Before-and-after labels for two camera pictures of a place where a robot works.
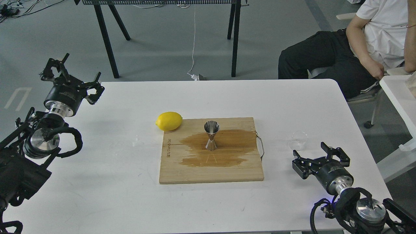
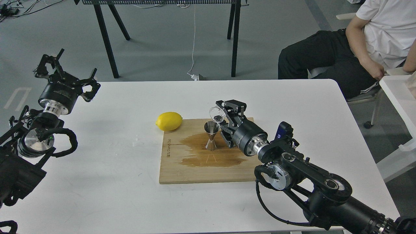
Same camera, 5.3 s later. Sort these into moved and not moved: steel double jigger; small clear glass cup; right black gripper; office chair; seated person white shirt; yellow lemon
Moved: small clear glass cup; right black gripper
Not moved: yellow lemon; steel double jigger; office chair; seated person white shirt
